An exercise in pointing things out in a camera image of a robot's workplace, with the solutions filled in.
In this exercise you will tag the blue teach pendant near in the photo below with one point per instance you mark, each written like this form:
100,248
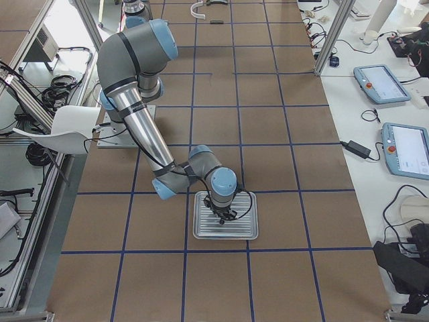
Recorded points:
406,150

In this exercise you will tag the black brake pad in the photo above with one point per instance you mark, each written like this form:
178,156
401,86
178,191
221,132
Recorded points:
216,22

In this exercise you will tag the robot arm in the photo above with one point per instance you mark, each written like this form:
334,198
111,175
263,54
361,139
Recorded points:
128,66
140,8

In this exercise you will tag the ribbed metal tray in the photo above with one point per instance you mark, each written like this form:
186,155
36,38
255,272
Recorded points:
240,222

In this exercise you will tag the aluminium frame post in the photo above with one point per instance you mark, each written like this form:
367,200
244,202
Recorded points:
333,34

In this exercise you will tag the white plastic chair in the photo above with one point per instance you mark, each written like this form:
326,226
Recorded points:
71,130

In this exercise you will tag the white curved plastic part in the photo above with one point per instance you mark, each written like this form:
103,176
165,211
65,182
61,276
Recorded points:
194,10

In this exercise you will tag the dark brake shoe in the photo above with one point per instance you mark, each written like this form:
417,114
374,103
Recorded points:
213,2

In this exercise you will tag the blue teach pendant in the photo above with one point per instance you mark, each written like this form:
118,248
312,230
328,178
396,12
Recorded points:
380,84
406,150

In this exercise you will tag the blue teach pendant far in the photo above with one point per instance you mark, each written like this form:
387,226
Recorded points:
380,84

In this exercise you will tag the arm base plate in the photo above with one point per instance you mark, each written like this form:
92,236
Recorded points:
116,135

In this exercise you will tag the black power adapter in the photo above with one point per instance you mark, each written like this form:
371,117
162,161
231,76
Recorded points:
356,149

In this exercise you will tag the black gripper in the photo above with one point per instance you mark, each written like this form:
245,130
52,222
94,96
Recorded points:
221,214

